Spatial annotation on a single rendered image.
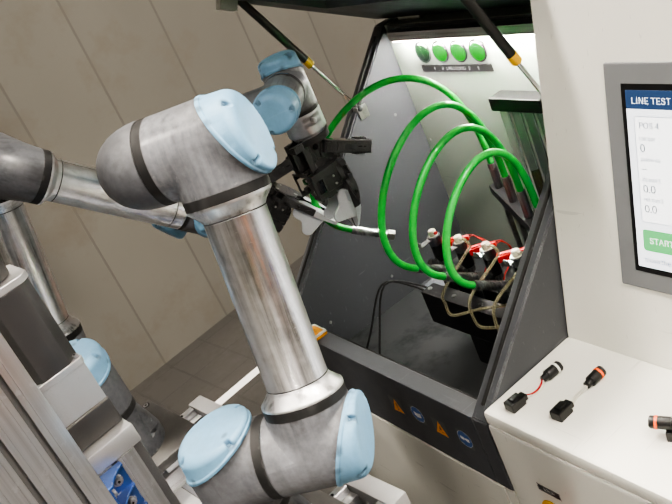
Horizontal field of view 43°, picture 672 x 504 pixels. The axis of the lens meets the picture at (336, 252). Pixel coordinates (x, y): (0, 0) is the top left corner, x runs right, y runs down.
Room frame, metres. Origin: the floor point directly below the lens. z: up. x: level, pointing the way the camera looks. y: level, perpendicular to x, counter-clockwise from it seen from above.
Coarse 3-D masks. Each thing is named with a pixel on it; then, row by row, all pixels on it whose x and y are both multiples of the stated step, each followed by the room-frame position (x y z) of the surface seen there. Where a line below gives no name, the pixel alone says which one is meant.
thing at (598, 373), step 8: (600, 368) 1.11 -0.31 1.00; (592, 376) 1.10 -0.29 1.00; (600, 376) 1.10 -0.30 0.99; (584, 384) 1.10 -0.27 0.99; (592, 384) 1.10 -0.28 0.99; (560, 400) 1.08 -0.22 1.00; (568, 400) 1.08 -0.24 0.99; (552, 408) 1.07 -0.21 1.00; (560, 408) 1.06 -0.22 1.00; (568, 408) 1.06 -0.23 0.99; (552, 416) 1.07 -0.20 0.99; (560, 416) 1.05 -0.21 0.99; (568, 416) 1.06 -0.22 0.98
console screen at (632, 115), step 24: (624, 72) 1.14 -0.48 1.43; (648, 72) 1.11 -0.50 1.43; (624, 96) 1.14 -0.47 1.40; (648, 96) 1.10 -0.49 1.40; (624, 120) 1.14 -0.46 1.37; (648, 120) 1.10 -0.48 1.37; (624, 144) 1.14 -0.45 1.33; (648, 144) 1.10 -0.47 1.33; (624, 168) 1.14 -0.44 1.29; (648, 168) 1.10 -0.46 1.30; (624, 192) 1.14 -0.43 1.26; (648, 192) 1.10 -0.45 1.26; (624, 216) 1.14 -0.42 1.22; (648, 216) 1.10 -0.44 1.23; (624, 240) 1.14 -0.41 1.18; (648, 240) 1.10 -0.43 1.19; (624, 264) 1.14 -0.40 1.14; (648, 264) 1.10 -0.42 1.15; (648, 288) 1.10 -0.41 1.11
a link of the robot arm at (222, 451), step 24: (240, 408) 1.01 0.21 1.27; (192, 432) 1.02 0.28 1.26; (216, 432) 0.99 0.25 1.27; (240, 432) 0.96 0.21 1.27; (192, 456) 0.96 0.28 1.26; (216, 456) 0.94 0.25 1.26; (240, 456) 0.95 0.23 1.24; (192, 480) 0.96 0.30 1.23; (216, 480) 0.94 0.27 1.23; (240, 480) 0.93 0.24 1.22; (264, 480) 0.92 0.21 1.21
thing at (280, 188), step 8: (272, 184) 1.67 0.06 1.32; (280, 184) 1.71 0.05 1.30; (272, 192) 1.66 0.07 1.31; (280, 192) 1.65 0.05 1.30; (288, 192) 1.67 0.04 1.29; (296, 192) 1.69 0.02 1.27; (272, 200) 1.65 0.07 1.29; (280, 200) 1.65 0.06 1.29; (272, 208) 1.65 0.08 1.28; (280, 208) 1.65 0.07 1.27; (288, 208) 1.65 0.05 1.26; (272, 216) 1.65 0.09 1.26; (280, 216) 1.65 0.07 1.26; (288, 216) 1.64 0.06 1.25; (280, 224) 1.64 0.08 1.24
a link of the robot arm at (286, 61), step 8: (272, 56) 1.54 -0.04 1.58; (280, 56) 1.52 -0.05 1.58; (288, 56) 1.51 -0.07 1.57; (296, 56) 1.52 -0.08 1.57; (264, 64) 1.51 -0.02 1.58; (272, 64) 1.50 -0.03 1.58; (280, 64) 1.50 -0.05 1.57; (288, 64) 1.50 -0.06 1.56; (296, 64) 1.51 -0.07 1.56; (264, 72) 1.51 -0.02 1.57; (272, 72) 1.50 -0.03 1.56; (280, 72) 1.49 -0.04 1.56; (288, 72) 1.49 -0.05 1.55; (296, 72) 1.50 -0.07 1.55; (304, 72) 1.53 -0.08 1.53; (264, 80) 1.52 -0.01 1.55; (304, 80) 1.50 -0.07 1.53; (304, 88) 1.48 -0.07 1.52; (312, 96) 1.52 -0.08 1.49; (304, 104) 1.50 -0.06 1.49; (312, 104) 1.51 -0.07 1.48; (304, 112) 1.50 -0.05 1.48
